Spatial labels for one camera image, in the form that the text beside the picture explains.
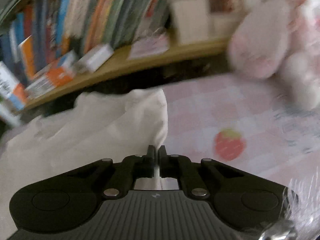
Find cream t-shirt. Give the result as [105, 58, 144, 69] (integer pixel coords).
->
[1, 89, 168, 239]

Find pink checkered cartoon tablecloth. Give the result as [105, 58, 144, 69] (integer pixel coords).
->
[162, 74, 319, 185]

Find usmile white orange box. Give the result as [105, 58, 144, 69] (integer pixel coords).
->
[1, 61, 27, 111]

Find white orange flat box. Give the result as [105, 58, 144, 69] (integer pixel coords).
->
[26, 50, 78, 99]

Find small white box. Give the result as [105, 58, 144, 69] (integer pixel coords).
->
[75, 44, 114, 73]

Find pink white plush bunny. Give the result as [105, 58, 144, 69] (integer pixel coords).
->
[227, 0, 319, 110]

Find row of leaning books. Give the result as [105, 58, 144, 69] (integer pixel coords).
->
[1, 0, 170, 84]

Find beige pen holder box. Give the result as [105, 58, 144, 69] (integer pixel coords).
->
[170, 0, 210, 45]

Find white bookshelf frame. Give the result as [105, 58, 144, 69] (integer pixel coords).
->
[0, 0, 231, 128]

